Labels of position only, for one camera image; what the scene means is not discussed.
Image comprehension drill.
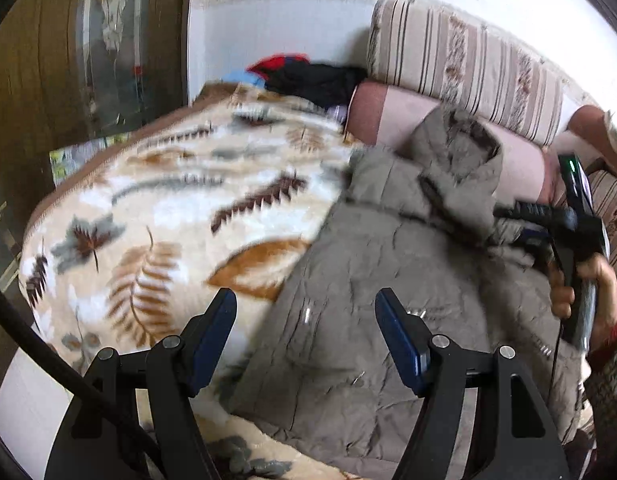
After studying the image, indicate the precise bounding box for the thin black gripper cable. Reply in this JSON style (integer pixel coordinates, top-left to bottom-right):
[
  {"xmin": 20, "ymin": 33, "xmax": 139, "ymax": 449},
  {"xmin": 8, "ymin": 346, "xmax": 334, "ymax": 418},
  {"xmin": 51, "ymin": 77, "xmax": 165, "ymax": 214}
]
[{"xmin": 549, "ymin": 329, "xmax": 564, "ymax": 413}]

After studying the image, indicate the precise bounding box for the green patterned packet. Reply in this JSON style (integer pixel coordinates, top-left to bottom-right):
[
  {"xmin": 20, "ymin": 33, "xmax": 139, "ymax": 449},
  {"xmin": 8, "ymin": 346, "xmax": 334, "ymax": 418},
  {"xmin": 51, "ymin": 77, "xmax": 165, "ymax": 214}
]
[{"xmin": 48, "ymin": 134, "xmax": 132, "ymax": 182}]

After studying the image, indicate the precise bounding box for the blue cloth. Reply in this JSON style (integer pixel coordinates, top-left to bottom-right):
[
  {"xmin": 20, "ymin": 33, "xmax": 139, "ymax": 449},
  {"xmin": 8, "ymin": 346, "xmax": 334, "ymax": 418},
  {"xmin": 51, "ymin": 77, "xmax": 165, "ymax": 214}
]
[{"xmin": 222, "ymin": 71, "xmax": 268, "ymax": 92}]

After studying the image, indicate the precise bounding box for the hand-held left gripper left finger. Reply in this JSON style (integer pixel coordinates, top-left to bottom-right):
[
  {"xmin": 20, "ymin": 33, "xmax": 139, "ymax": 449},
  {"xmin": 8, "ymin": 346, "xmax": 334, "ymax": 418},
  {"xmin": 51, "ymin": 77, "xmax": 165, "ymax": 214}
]
[{"xmin": 44, "ymin": 288, "xmax": 238, "ymax": 480}]

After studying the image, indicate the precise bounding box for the striped floral back cushion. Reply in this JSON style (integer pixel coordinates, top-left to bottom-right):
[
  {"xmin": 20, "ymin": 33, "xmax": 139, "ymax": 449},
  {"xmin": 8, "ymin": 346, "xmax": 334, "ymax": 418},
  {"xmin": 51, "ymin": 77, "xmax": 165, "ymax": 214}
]
[{"xmin": 365, "ymin": 0, "xmax": 580, "ymax": 148}]

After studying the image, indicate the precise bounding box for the red cloth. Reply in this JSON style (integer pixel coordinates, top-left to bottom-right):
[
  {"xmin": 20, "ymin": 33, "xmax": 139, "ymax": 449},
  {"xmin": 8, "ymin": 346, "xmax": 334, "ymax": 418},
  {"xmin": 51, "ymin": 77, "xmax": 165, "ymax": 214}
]
[{"xmin": 246, "ymin": 53, "xmax": 312, "ymax": 77}]

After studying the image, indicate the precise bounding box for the wooden cabinet with glass door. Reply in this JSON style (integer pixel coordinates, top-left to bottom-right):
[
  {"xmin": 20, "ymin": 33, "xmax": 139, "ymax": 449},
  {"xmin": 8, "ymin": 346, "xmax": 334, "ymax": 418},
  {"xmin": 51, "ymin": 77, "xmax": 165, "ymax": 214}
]
[{"xmin": 0, "ymin": 0, "xmax": 193, "ymax": 292}]

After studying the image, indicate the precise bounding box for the leaf print fleece blanket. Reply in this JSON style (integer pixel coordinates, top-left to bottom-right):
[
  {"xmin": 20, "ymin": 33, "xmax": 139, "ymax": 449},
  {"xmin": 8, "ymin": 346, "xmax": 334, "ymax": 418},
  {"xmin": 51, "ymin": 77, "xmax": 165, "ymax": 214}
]
[{"xmin": 18, "ymin": 82, "xmax": 371, "ymax": 480}]

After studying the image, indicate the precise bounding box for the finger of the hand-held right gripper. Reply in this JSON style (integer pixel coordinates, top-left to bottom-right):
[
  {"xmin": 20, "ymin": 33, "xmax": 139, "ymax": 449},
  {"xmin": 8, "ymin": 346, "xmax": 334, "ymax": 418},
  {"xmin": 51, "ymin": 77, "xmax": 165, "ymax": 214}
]
[
  {"xmin": 513, "ymin": 229, "xmax": 557, "ymax": 275},
  {"xmin": 493, "ymin": 201, "xmax": 579, "ymax": 232}
]

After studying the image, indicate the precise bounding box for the person's right hand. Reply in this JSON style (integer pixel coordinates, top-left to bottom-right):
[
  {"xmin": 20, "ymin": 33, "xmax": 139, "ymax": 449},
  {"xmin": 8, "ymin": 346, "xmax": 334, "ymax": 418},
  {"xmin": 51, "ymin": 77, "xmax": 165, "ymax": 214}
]
[{"xmin": 549, "ymin": 254, "xmax": 617, "ymax": 332}]

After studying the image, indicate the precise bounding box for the striped floral seat cushion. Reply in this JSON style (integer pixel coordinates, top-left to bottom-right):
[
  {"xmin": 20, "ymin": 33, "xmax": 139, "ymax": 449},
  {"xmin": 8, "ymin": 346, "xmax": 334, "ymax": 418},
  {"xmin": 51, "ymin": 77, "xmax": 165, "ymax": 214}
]
[{"xmin": 585, "ymin": 169, "xmax": 617, "ymax": 253}]

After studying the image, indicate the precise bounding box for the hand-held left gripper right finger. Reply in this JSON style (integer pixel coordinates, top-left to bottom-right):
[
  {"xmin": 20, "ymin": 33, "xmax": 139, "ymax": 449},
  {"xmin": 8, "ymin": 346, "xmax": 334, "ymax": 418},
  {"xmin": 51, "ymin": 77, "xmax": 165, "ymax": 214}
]
[{"xmin": 375, "ymin": 288, "xmax": 571, "ymax": 480}]

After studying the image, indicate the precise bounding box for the grey-green quilted jacket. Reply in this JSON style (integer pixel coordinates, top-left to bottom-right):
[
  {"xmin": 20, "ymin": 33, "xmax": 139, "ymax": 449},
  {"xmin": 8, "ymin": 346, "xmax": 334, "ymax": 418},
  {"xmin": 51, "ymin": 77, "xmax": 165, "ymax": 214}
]
[{"xmin": 228, "ymin": 107, "xmax": 596, "ymax": 467}]

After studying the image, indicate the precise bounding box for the black cloth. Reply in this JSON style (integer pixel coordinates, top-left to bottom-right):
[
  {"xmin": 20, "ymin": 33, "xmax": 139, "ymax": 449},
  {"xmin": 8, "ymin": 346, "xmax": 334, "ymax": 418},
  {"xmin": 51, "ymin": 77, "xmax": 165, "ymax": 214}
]
[{"xmin": 265, "ymin": 60, "xmax": 367, "ymax": 109}]

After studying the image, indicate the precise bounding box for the person's right forearm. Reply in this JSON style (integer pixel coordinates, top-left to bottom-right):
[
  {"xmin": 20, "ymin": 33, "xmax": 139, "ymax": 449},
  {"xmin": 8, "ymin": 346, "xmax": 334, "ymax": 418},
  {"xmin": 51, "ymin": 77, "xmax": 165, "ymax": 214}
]
[{"xmin": 585, "ymin": 309, "xmax": 617, "ymax": 372}]

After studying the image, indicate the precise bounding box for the pink brown sofa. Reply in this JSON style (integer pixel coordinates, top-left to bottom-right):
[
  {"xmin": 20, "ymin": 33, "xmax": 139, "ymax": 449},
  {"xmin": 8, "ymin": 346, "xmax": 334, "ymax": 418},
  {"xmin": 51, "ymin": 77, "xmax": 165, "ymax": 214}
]
[{"xmin": 344, "ymin": 82, "xmax": 617, "ymax": 203}]

